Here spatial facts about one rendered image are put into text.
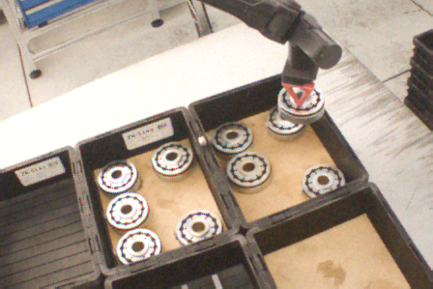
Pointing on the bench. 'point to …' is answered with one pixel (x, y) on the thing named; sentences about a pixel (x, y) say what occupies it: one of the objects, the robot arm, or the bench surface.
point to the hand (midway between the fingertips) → (301, 94)
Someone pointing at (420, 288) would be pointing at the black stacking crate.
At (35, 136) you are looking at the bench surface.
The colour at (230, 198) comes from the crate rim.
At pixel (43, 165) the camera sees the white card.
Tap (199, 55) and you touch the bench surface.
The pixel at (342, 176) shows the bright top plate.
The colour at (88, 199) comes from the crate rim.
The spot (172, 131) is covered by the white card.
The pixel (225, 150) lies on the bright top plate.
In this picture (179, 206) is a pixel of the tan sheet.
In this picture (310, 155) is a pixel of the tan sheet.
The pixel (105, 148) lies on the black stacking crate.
